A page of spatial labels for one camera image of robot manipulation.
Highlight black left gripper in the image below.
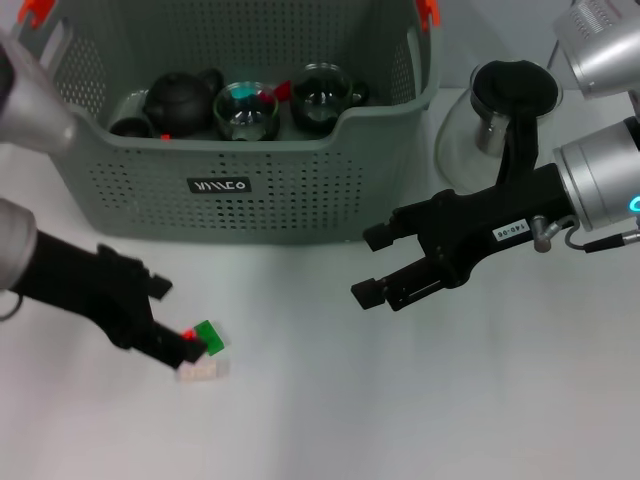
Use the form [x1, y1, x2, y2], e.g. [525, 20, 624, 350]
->
[10, 231, 210, 372]

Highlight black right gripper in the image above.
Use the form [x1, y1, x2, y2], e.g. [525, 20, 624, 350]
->
[350, 162, 575, 313]

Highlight glass teacup black sleeve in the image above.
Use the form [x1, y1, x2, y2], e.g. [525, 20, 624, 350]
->
[288, 62, 370, 136]
[212, 80, 280, 143]

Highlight dark red curved toy brick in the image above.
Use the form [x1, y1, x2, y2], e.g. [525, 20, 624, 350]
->
[259, 79, 294, 106]

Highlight grey perforated plastic storage basket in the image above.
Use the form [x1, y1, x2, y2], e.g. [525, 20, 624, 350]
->
[0, 0, 444, 246]

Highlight dark clay small teacup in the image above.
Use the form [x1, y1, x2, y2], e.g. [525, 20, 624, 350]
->
[108, 115, 154, 139]

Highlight green toy brick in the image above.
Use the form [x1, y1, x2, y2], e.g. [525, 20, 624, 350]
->
[194, 320, 225, 357]

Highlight white flat toy plate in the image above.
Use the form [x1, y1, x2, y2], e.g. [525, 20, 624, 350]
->
[175, 359, 231, 384]

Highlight dark clay teapot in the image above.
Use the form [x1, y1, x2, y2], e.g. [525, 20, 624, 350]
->
[143, 67, 225, 139]

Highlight dark left gripper cable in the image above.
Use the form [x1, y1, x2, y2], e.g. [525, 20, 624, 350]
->
[0, 292, 25, 322]

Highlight glass teapot black lid handle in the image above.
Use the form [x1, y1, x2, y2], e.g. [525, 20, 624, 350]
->
[433, 58, 565, 194]

